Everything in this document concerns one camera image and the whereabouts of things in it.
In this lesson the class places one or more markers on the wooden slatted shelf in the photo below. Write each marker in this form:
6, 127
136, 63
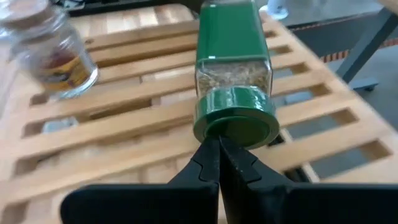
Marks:
124, 124

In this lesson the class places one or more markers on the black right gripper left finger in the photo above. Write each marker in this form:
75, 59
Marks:
155, 205

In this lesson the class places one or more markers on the black mat with hazard stripes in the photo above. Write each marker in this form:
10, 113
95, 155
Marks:
339, 54

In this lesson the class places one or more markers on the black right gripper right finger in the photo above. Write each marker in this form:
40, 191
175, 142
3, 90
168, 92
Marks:
280, 205

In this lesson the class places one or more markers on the small cork-topped glass jar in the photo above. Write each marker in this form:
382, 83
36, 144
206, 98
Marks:
59, 62

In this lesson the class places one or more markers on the black metal table frame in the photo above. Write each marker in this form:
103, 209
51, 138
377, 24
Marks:
124, 6

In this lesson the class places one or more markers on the green-lidded oregano spice jar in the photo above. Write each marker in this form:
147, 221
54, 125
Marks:
233, 37

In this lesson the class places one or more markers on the wooden desk with grey legs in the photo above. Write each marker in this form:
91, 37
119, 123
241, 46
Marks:
363, 49

